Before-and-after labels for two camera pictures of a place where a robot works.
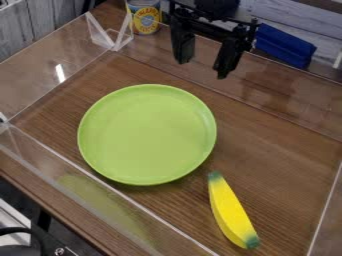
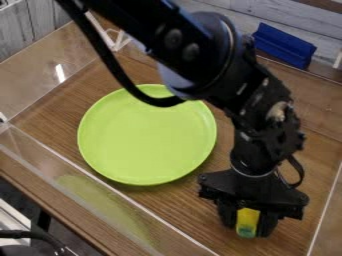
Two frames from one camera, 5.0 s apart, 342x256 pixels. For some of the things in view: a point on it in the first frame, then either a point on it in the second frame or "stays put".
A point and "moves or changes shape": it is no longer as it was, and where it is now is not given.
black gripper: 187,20 → 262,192
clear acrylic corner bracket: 110,38 stays put
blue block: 283,46 stays put
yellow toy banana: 231,213 moves or changes shape
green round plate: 147,134 stays put
